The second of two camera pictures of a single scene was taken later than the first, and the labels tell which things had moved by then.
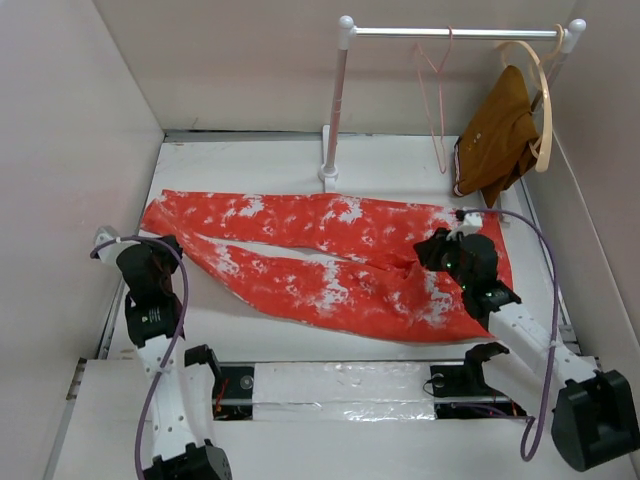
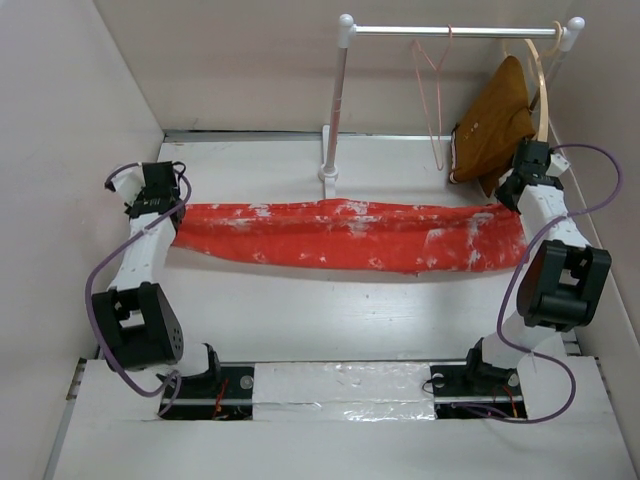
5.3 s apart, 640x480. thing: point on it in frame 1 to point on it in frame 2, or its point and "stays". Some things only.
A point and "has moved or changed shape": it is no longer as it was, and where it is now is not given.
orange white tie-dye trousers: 342,258 has moved or changed shape
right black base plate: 461,392 stays
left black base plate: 232,394 stays
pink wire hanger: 418,48 stays
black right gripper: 428,250 to 500,193
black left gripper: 172,257 to 139,198
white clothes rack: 347,32 stays
